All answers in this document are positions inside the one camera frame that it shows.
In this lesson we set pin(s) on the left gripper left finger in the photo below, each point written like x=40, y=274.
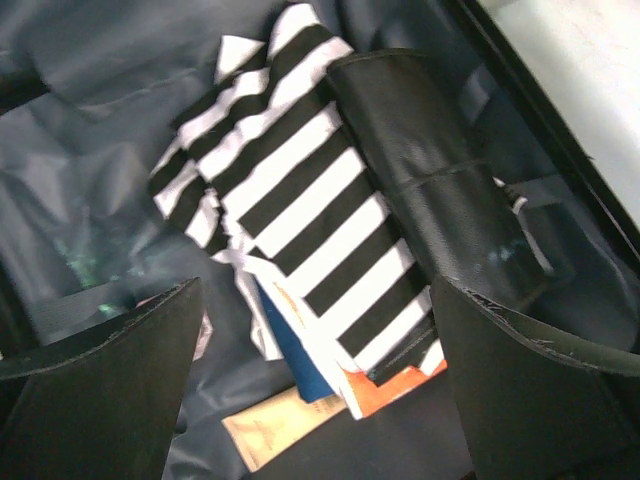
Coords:
x=102, y=403

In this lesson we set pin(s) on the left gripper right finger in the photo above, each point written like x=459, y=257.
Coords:
x=536, y=402

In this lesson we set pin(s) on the yellow Pikachu suitcase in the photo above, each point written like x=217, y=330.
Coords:
x=90, y=95

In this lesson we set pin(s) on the beige tube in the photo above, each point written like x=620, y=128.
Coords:
x=264, y=431

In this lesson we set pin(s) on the orange white packet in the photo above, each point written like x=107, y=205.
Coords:
x=385, y=385

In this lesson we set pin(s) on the blue white box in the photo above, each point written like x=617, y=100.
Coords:
x=310, y=383

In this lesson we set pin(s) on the black rolled pouch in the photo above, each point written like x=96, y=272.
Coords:
x=489, y=222

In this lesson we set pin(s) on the black white striped cloth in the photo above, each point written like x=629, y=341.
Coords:
x=262, y=173

